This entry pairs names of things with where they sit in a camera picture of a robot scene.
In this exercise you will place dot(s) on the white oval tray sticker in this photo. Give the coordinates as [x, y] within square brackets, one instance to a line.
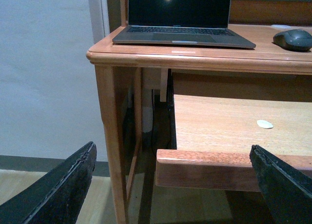
[264, 124]

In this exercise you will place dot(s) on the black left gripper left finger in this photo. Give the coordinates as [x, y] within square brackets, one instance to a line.
[58, 196]

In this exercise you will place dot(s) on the white round desk sticker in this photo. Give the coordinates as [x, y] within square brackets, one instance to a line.
[278, 26]

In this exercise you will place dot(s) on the wooden pull-out keyboard tray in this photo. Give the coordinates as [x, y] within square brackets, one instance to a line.
[215, 123]

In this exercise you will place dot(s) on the grey computer mouse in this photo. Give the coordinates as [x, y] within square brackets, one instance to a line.
[294, 40]

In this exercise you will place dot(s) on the grey open laptop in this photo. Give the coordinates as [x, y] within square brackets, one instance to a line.
[181, 22]

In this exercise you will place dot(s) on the wooden desk frame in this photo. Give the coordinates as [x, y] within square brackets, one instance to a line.
[121, 67]

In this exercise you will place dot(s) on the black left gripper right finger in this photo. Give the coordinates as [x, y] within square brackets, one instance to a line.
[286, 191]

